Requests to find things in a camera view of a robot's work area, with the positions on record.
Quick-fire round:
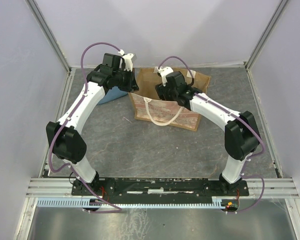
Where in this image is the brown canvas tote bag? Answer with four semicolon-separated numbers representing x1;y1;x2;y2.
128;68;201;132

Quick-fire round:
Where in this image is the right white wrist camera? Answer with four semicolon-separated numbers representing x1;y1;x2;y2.
155;66;174;86

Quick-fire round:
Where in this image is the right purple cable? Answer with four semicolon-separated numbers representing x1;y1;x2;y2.
157;55;266;215

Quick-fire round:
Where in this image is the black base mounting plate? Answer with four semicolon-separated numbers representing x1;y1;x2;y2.
71;176;250;197

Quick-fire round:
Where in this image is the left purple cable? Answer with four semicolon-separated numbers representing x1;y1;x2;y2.
48;42;123;215

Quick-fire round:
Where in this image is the purple cable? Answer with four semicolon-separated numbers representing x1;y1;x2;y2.
157;55;266;215
48;42;123;215

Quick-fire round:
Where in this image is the blue cloth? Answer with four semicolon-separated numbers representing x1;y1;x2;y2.
97;87;128;105

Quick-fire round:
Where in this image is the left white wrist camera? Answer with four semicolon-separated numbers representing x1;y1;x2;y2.
118;49;137;72

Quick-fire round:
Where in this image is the aluminium frame rail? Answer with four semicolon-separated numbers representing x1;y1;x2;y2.
26;178;299;199

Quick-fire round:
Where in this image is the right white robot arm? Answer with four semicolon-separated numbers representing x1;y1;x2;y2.
154;67;262;193

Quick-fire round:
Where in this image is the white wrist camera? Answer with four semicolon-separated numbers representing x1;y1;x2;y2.
155;66;174;86
118;49;137;72

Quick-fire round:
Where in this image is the blue slotted cable duct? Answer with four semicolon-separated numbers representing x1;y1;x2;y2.
36;197;227;208

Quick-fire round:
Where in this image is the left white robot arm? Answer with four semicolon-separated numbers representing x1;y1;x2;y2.
46;51;139;189

